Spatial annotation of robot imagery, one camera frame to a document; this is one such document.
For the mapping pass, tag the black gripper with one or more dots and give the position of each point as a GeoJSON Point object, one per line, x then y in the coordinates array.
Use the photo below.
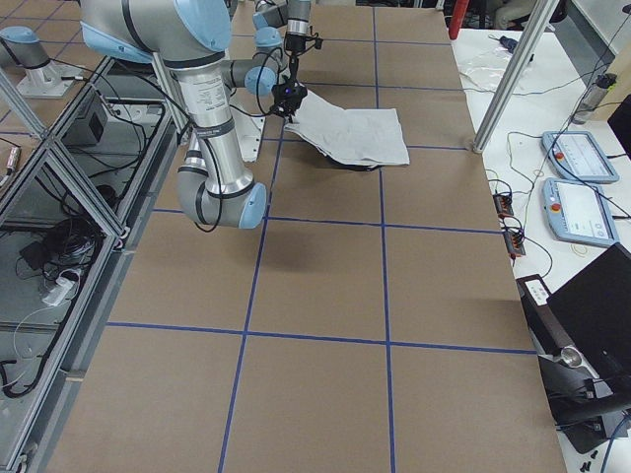
{"type": "Point", "coordinates": [296, 43]}
{"type": "Point", "coordinates": [287, 101]}

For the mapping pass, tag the grey cartoon print t-shirt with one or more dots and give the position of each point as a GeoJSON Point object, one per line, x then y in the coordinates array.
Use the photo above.
{"type": "Point", "coordinates": [364, 137]}

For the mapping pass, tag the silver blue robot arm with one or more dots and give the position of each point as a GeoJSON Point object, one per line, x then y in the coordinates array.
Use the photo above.
{"type": "Point", "coordinates": [295, 17]}
{"type": "Point", "coordinates": [214, 186]}

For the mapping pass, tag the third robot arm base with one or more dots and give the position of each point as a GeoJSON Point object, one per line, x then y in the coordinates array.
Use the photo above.
{"type": "Point", "coordinates": [21, 47]}

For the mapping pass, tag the red cylinder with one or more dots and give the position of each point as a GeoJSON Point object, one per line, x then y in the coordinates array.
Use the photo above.
{"type": "Point", "coordinates": [458, 13]}

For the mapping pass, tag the red black connector box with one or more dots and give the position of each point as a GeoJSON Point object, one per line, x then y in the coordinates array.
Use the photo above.
{"type": "Point", "coordinates": [511, 227]}

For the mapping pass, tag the upper blue teach pendant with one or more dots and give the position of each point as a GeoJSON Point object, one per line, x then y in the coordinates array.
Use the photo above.
{"type": "Point", "coordinates": [577, 155]}

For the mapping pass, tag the blue teach pendant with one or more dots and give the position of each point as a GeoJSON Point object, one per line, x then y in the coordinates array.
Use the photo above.
{"type": "Point", "coordinates": [576, 213]}
{"type": "Point", "coordinates": [577, 155]}

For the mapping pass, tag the lower blue teach pendant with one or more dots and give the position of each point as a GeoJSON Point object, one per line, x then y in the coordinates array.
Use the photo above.
{"type": "Point", "coordinates": [576, 213]}

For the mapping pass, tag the water bottle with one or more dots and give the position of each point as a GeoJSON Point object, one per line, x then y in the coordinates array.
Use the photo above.
{"type": "Point", "coordinates": [594, 94]}

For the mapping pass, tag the black laptop computer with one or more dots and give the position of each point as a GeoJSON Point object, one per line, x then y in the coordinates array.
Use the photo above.
{"type": "Point", "coordinates": [583, 336]}

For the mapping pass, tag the aluminium frame railing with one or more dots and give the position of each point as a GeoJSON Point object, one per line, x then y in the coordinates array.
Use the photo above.
{"type": "Point", "coordinates": [70, 216]}

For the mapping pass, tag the aluminium frame post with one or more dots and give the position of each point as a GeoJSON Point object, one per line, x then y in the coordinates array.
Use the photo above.
{"type": "Point", "coordinates": [536, 25]}

